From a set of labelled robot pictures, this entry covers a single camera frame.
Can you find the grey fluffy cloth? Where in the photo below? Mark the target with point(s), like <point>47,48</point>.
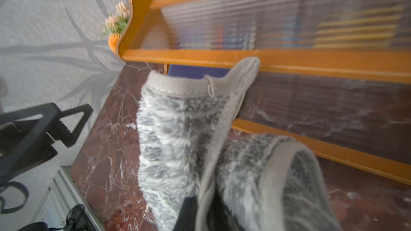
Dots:
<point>266,182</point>

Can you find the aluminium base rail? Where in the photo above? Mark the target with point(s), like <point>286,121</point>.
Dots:
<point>61,196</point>

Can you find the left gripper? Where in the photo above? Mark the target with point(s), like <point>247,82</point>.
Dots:
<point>27,135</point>

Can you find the orange wooden bookshelf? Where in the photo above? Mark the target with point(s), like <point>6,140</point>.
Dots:
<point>335,74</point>

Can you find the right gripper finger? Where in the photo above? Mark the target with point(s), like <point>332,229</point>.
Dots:
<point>216,219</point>

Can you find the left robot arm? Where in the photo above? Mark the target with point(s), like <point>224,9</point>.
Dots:
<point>21,196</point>

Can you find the white pot with flowers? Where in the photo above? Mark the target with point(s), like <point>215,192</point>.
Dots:
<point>115,25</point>

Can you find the dark blue book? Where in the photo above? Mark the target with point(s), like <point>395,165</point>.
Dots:
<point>196,72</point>

